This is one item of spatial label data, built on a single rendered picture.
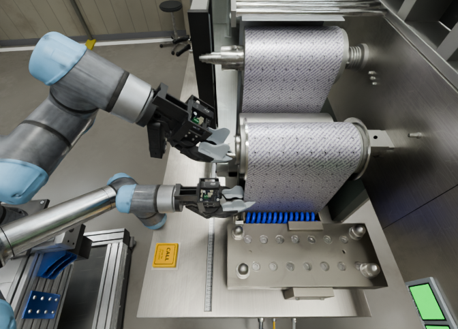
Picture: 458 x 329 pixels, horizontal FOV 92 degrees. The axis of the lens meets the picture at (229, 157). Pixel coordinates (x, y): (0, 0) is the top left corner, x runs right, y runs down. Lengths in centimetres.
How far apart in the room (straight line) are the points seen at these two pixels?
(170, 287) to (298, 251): 39
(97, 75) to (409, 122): 56
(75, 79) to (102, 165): 194
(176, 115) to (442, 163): 46
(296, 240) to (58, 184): 208
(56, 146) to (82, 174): 191
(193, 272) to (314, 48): 71
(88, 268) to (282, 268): 128
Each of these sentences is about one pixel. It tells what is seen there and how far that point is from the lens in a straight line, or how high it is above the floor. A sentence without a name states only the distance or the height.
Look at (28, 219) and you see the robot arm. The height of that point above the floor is 116.
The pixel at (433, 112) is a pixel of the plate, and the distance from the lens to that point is 54.
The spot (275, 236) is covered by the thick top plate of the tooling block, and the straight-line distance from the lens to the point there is 67.
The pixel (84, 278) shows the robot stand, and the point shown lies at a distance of 169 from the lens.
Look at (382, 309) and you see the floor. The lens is 191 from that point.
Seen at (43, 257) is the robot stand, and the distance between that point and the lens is 126.
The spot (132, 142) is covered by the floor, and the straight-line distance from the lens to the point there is 237.
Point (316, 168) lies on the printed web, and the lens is 51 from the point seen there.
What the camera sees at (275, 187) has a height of 118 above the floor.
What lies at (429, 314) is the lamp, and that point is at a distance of 59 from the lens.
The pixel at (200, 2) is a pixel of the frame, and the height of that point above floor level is 144.
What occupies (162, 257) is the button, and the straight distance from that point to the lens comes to 78.
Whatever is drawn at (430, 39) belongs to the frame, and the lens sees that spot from 61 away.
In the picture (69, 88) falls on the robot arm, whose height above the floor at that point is 146.
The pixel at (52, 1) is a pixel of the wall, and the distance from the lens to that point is 430.
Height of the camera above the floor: 166
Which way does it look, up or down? 54 degrees down
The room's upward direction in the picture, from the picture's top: straight up
